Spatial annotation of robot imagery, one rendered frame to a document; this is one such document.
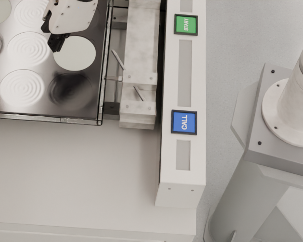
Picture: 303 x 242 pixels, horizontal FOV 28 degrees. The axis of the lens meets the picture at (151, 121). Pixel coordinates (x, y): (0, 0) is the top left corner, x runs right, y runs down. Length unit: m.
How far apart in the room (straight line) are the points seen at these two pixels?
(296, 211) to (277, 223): 0.26
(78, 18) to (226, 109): 1.26
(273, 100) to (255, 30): 1.27
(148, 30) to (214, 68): 1.06
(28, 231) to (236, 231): 0.84
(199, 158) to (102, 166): 0.25
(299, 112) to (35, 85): 0.60
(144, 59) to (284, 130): 0.37
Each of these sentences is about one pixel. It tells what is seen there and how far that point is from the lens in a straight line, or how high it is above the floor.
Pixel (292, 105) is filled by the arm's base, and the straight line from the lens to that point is 1.37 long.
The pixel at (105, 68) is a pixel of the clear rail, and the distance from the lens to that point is 1.41.
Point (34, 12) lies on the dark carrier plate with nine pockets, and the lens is 1.52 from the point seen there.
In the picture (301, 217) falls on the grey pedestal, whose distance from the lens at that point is 2.31.
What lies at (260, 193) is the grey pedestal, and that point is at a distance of 1.71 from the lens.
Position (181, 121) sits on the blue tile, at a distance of 1.28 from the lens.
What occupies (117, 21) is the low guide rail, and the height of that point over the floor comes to 0.85.
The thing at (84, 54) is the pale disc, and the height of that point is 0.90.
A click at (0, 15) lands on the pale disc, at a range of 1.52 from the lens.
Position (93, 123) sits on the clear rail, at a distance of 1.34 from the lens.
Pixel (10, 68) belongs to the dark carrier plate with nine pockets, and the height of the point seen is 0.90.
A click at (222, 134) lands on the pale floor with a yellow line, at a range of 2.39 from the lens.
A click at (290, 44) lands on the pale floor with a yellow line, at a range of 2.70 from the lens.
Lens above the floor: 2.08
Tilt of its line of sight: 61 degrees down
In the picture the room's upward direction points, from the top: 9 degrees clockwise
